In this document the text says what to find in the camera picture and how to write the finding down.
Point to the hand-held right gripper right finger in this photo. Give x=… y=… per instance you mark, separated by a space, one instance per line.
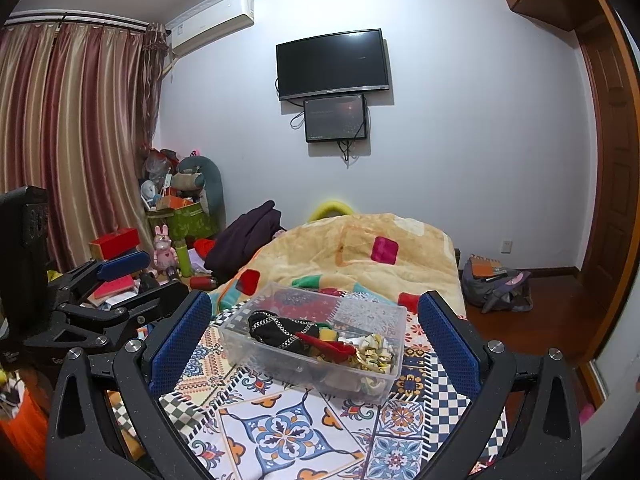
x=447 y=347

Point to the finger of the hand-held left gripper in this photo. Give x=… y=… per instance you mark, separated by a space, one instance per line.
x=125 y=265
x=155 y=300

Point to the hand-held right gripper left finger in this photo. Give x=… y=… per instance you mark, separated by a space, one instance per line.
x=177 y=345

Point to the clear plastic storage box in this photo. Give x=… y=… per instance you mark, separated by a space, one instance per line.
x=380 y=320

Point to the black patterned pouch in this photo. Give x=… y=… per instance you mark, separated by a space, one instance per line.
x=277 y=332

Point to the red cloth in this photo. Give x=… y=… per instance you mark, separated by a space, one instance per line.
x=320 y=347

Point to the red box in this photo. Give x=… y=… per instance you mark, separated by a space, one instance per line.
x=114 y=243

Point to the pink book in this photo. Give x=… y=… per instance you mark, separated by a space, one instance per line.
x=115 y=287

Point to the pink bunny toy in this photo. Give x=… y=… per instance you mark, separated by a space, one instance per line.
x=165 y=252

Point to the red jar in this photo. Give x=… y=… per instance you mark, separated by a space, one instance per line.
x=201 y=282

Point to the green bottle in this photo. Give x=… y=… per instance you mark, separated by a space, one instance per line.
x=184 y=260

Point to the green storage box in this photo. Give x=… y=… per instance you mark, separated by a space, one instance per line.
x=185 y=225

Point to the red hat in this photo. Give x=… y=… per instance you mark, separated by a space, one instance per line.
x=204 y=246

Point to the grey backpack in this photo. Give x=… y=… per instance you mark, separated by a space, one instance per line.
x=497 y=292

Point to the small white fan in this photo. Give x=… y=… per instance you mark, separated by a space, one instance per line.
x=148 y=194

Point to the orange notebook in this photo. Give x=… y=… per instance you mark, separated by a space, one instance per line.
x=485 y=266

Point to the dark purple clothing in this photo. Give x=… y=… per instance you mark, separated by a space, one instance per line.
x=245 y=240

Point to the grey shark plush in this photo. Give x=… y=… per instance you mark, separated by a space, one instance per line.
x=212 y=185

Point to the striped red curtain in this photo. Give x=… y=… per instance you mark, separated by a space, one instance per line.
x=75 y=145

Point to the patterned bed sheet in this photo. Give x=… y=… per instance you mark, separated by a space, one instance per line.
x=280 y=435

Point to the yellow fleece blanket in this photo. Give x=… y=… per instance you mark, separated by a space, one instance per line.
x=325 y=250

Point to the orange bag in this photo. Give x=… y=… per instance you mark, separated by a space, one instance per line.
x=22 y=435

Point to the wooden door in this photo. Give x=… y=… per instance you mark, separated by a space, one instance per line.
x=610 y=185

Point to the white air conditioner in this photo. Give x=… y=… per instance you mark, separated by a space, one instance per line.
x=210 y=22

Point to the white wall socket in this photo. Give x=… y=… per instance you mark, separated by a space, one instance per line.
x=507 y=246

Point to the white curtain rail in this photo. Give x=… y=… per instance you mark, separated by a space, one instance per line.
x=75 y=19

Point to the small black wall monitor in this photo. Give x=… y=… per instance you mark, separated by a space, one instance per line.
x=335 y=118

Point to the black wall television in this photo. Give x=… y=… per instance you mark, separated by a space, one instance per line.
x=332 y=65

